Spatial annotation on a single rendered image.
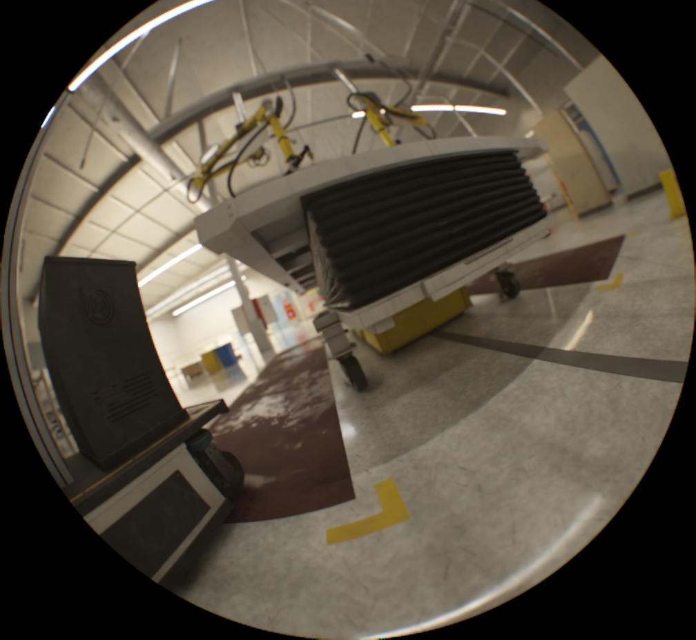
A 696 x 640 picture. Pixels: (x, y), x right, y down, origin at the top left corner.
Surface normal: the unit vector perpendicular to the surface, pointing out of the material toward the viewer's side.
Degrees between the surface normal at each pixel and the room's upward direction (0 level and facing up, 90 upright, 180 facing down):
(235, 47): 175
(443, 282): 90
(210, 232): 90
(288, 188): 90
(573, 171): 90
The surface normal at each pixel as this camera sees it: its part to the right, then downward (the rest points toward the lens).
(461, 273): 0.11, -0.07
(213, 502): 0.91, -0.40
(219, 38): 0.33, 0.94
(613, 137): -0.90, 0.40
